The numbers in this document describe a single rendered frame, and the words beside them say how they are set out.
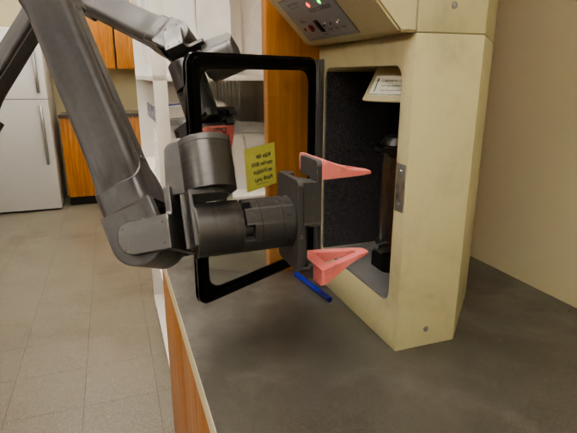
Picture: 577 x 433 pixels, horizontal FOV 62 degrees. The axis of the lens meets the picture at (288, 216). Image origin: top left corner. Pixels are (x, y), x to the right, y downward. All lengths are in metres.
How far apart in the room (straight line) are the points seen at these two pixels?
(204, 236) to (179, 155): 0.10
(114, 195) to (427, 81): 0.43
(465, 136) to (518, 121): 0.41
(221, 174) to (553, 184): 0.75
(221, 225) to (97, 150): 0.16
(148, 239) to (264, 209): 0.12
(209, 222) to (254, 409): 0.29
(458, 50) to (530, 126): 0.44
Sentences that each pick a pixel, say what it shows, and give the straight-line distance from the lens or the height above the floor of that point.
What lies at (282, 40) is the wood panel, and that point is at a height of 1.42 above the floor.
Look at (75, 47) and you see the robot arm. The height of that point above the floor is 1.39.
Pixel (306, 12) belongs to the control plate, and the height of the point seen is 1.45.
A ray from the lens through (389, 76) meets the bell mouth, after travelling 0.80.
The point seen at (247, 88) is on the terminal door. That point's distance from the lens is 0.82.
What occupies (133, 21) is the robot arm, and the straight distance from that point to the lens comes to 1.03.
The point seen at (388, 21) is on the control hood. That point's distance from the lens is 0.68.
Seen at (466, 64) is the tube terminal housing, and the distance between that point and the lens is 0.74.
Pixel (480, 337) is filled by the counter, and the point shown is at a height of 0.94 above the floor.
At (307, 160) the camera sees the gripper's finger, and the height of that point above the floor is 1.27.
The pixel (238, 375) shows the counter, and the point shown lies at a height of 0.94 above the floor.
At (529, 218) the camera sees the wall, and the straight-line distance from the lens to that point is 1.15.
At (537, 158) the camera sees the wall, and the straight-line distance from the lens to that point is 1.12.
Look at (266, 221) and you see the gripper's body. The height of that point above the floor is 1.21.
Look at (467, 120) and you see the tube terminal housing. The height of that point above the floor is 1.29.
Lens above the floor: 1.35
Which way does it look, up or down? 16 degrees down
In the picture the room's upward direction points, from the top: straight up
